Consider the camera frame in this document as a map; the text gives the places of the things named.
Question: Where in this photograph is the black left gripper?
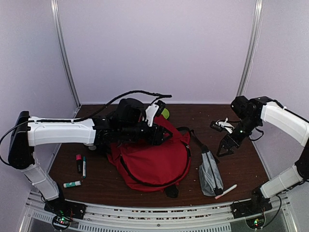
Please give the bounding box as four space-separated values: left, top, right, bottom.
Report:
120 120 173 145

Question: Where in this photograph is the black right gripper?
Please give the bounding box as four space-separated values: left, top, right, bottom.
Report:
217 115 260 157

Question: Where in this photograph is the red backpack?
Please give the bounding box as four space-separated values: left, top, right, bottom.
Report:
107 116 207 198

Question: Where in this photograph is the grey pencil pouch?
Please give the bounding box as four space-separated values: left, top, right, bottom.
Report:
198 145 224 197

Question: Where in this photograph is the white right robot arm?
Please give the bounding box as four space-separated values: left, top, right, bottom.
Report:
211 96 309 214

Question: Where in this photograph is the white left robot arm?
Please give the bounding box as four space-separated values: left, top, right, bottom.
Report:
3 90 172 215

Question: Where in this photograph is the green plate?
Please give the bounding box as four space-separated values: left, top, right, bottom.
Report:
161 108 170 119

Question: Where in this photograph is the pink white pen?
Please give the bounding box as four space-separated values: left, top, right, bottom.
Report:
215 184 238 200

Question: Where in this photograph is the white bowl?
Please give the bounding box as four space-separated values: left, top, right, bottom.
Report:
87 145 97 151

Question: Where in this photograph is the blue white pen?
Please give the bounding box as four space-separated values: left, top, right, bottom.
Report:
82 157 86 178

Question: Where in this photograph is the pink black highlighter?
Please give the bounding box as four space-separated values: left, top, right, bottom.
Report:
76 154 83 173

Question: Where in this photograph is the green white glue stick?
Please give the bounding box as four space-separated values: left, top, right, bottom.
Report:
63 181 82 188

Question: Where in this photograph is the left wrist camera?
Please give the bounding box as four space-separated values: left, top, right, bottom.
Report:
115 98 144 126

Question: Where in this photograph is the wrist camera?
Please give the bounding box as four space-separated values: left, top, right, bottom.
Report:
230 96 250 119
115 98 144 126

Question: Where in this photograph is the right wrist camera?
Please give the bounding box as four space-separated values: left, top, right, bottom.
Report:
230 96 250 119

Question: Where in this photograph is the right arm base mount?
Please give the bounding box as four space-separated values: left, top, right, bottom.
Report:
231 200 272 230

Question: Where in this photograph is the aluminium front rail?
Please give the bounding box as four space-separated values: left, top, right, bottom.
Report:
20 190 296 232

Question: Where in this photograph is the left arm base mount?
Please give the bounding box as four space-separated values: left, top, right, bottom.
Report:
44 201 86 231

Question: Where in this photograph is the right aluminium frame post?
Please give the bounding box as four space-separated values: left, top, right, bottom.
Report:
236 0 264 97

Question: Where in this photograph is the aluminium frame post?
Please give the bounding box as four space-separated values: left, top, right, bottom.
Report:
50 0 81 108
236 0 264 97

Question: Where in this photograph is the left aluminium frame post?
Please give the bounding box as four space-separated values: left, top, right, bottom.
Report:
50 0 81 108

